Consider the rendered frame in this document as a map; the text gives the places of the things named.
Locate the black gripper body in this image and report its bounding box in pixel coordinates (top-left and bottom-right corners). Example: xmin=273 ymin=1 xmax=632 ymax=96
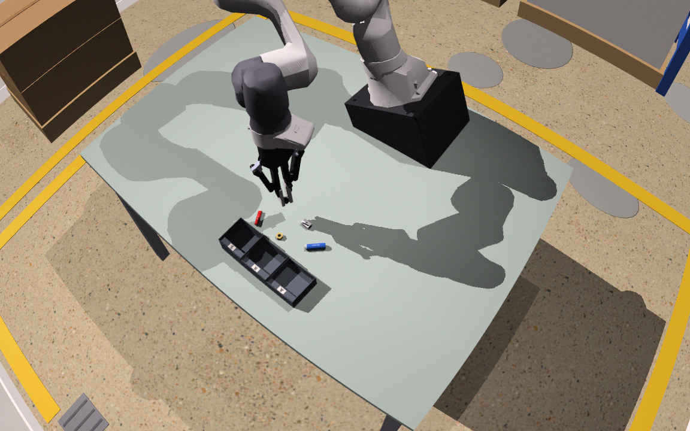
xmin=257 ymin=146 xmax=294 ymax=169

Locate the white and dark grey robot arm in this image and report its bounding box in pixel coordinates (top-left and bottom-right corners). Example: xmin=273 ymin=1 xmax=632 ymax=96
xmin=213 ymin=0 xmax=438 ymax=150

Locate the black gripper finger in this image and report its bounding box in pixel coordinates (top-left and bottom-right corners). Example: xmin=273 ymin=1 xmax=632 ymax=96
xmin=250 ymin=160 xmax=285 ymax=207
xmin=281 ymin=150 xmax=305 ymax=203

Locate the grey rack of three bins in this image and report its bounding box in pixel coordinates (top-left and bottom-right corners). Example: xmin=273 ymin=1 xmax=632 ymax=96
xmin=219 ymin=217 xmax=317 ymax=308

